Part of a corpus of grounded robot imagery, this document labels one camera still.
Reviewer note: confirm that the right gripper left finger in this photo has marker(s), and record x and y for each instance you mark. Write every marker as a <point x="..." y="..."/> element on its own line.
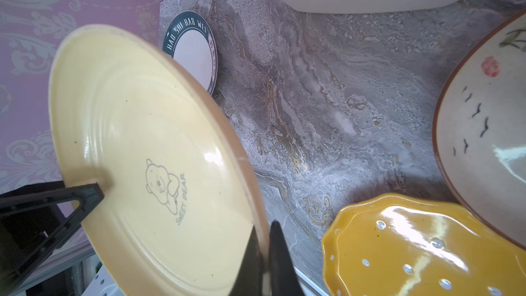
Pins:
<point x="36" y="219"/>

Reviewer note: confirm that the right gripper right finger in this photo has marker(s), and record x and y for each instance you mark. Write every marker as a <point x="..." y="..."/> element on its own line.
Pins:
<point x="273" y="274"/>

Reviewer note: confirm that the yellow polka dot plate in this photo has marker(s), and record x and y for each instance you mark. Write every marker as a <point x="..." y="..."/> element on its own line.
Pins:
<point x="399" y="245"/>

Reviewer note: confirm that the pale yellow bear plate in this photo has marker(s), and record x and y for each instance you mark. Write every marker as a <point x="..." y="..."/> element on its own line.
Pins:
<point x="181" y="198"/>

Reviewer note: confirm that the white plate dark green rim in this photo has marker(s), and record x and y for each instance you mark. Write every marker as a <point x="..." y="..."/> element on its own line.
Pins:
<point x="190" y="42"/>

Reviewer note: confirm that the cream willow pattern plate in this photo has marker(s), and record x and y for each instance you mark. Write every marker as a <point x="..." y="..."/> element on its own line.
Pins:
<point x="479" y="130"/>

